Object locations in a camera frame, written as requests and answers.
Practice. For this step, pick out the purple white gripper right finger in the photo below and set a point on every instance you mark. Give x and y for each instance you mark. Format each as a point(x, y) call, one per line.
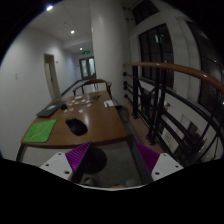
point(158, 165)

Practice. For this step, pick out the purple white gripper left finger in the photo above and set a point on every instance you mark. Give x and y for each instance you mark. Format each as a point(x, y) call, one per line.
point(68, 166)

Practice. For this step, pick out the black computer mouse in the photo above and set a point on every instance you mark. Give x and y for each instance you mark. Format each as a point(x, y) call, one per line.
point(76, 126)

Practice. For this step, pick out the green mouse pad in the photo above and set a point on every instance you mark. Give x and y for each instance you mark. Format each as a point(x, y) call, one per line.
point(39, 132)

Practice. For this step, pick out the black round stool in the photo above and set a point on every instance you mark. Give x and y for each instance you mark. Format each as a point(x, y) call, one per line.
point(94, 161)

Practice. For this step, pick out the dark closed laptop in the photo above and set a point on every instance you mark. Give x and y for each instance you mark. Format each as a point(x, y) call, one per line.
point(50, 109)

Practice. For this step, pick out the small black box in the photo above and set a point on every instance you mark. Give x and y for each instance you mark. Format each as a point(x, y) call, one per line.
point(63, 107)

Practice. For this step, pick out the black railing with wooden handrail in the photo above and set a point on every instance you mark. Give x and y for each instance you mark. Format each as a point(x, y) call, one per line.
point(185, 130)

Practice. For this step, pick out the black scissors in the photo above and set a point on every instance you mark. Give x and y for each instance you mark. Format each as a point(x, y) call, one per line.
point(96, 97)

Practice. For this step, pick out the white paper sheet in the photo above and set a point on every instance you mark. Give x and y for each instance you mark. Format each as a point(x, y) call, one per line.
point(108, 103)

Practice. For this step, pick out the wooden chair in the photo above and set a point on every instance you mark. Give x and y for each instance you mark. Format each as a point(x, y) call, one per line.
point(95, 82)

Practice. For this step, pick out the double door with exit sign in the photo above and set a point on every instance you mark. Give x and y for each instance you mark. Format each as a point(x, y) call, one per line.
point(87, 65)

